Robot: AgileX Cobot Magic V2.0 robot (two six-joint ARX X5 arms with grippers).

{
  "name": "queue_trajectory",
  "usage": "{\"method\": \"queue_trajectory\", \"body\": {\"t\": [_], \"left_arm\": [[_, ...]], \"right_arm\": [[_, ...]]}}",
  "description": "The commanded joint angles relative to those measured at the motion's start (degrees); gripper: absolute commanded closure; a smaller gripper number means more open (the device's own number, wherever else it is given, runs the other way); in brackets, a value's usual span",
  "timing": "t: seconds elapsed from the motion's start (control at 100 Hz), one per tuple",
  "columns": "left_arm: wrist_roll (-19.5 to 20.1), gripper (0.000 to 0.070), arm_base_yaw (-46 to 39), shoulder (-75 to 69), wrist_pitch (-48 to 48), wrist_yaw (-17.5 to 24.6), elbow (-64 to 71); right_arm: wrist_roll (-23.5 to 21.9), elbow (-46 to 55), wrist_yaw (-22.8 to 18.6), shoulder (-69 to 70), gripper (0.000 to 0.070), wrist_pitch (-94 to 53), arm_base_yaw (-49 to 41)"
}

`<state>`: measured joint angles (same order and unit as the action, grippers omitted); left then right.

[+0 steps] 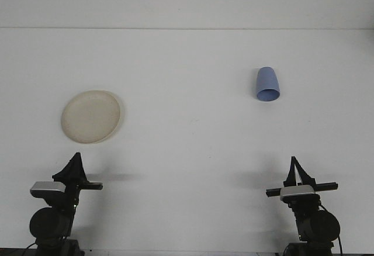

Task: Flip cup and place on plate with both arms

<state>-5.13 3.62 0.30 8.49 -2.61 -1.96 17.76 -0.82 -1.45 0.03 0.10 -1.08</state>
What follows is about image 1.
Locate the pale blue cup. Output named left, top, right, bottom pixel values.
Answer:
left=255, top=66, right=282, bottom=102

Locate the pale round plate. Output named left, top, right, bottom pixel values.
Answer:
left=60, top=90, right=122, bottom=144

